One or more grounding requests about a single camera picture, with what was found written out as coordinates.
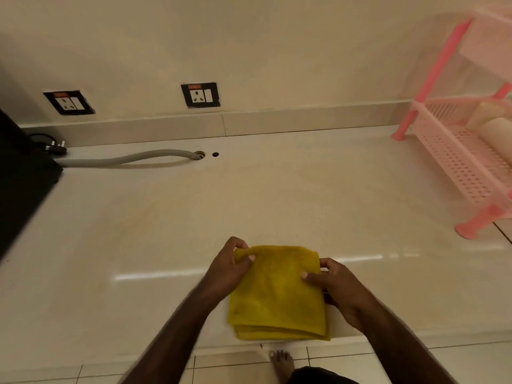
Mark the person's left hand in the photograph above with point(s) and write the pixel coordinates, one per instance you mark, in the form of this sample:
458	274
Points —
222	271

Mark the cream rounded container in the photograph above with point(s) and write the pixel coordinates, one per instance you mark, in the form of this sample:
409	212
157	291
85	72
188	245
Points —
484	115

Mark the black appliance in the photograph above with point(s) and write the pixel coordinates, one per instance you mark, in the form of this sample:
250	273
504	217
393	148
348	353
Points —
24	183

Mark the person's bare foot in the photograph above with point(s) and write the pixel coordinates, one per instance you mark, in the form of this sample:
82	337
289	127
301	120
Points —
282	365

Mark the black-framed wall socket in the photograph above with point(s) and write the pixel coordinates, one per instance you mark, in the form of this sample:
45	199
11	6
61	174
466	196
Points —
200	95
69	103

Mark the person's left forearm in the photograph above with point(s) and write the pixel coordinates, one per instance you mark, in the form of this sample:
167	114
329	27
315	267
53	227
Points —
176	339

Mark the person's dark shorts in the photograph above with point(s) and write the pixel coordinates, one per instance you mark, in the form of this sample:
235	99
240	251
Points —
320	376

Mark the person's left thumb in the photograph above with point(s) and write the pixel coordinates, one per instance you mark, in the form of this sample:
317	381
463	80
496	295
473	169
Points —
244	257

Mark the person's right thumb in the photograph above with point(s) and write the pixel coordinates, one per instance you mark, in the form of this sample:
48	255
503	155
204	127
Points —
314	276

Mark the person's right forearm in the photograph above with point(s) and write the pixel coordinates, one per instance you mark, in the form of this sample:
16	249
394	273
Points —
396	347

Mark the yellow cloth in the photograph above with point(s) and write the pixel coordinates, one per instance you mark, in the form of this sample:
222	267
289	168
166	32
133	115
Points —
280	299

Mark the pink plastic rack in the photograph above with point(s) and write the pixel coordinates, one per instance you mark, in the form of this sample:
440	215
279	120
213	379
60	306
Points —
452	155

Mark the person's right hand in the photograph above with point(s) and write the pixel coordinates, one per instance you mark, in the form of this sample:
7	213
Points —
344	291

